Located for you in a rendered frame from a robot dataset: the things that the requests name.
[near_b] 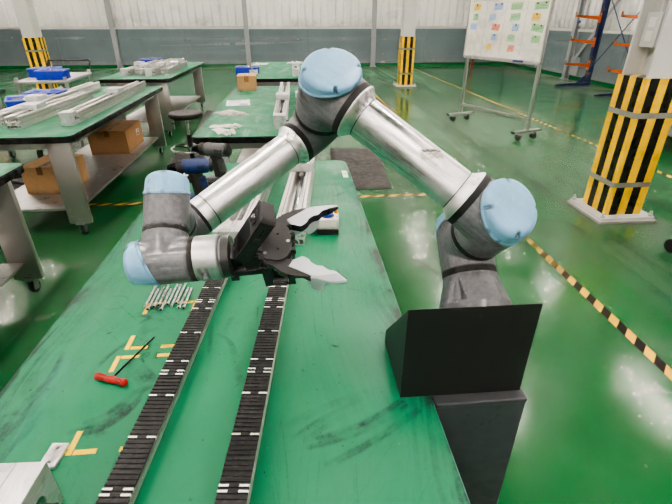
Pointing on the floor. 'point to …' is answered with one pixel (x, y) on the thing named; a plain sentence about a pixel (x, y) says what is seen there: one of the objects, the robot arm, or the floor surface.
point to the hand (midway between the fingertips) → (343, 238)
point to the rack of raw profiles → (595, 49)
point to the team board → (507, 42)
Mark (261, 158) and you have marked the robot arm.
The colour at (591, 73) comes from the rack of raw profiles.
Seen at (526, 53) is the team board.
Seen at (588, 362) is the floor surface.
